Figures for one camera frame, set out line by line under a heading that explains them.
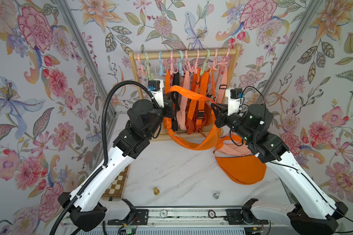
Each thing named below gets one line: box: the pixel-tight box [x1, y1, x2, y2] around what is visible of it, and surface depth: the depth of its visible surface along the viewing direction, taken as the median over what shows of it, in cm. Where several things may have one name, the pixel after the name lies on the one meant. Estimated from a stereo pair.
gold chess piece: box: [152, 186, 160, 196], surface depth 82 cm
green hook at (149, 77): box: [144, 52, 153, 80], surface depth 75 cm
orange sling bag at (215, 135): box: [162, 85, 222, 151], surface depth 66 cm
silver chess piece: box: [212, 190, 221, 200], surface depth 81 cm
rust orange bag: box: [184, 100, 213, 135], surface depth 92 cm
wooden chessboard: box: [100, 163, 132, 199], surface depth 83 cm
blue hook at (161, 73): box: [154, 51, 169, 76], surface depth 72 cm
